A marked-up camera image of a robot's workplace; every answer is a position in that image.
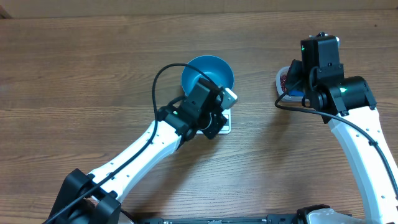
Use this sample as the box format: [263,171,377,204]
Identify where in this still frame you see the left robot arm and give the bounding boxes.
[46,77,237,223]

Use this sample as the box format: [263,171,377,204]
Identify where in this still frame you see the white kitchen scale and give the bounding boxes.
[197,109,231,138]

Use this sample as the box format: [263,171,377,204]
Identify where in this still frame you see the blue plastic scoop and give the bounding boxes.
[289,90,304,97]

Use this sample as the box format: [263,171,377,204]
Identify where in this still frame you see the clear plastic container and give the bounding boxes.
[275,66,304,103]

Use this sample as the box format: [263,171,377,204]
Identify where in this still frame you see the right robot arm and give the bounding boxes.
[280,32,397,223]

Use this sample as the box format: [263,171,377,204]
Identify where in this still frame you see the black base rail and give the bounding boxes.
[121,203,354,224]

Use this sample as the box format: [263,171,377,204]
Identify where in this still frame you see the red beans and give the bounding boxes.
[280,74,287,92]

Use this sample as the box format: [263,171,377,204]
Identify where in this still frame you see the teal metal bowl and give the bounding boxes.
[181,55,234,95]

